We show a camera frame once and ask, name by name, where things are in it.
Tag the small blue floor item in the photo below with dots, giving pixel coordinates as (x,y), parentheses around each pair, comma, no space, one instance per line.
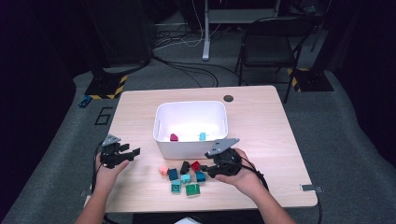
(84,101)

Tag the white paper sheet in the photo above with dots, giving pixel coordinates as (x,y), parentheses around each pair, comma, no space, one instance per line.
(186,221)

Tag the pale teal building block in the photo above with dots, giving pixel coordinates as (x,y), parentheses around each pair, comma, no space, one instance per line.
(186,178)

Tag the green building block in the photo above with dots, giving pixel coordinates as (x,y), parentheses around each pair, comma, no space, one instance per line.
(192,189)

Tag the red building block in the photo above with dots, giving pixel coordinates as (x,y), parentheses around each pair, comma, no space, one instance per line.
(195,166)

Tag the black table grommet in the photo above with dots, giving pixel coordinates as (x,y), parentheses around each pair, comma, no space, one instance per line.
(228,98)

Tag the person's dark clothing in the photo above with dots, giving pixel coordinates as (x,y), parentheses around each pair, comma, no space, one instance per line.
(155,219)

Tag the person's left hand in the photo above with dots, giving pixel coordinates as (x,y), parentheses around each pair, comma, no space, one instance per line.
(107,177)

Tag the magenta building block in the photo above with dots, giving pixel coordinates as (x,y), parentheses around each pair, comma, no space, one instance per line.
(174,137)

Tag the white desk frame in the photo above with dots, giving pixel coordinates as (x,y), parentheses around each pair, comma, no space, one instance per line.
(206,37)

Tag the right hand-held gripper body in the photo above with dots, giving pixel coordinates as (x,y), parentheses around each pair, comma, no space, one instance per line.
(227,160)

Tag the person's right hand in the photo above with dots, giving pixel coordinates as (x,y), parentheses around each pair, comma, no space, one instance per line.
(246,179)

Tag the dark blue building block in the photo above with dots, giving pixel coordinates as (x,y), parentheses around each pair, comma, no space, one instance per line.
(173,174)

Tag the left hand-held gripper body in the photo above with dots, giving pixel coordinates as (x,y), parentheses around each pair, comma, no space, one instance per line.
(110,154)

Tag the salmon pink building block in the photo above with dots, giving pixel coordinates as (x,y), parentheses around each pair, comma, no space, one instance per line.
(163,170)

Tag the white plastic bin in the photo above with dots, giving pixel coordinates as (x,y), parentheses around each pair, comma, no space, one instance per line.
(190,115)

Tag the black cabinet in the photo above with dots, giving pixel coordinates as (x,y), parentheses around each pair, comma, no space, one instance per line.
(124,31)

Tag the light blue building block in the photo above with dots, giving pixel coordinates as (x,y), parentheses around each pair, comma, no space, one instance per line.
(202,136)

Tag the striped black stand base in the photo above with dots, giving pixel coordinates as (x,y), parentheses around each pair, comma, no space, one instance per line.
(311,80)
(106,85)

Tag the black folding chair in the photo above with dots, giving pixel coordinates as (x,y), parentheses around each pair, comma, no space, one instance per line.
(267,40)

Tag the black building block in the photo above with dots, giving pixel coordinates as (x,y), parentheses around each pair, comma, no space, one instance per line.
(185,167)

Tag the medium blue building block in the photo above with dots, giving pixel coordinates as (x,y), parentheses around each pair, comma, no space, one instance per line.
(200,176)

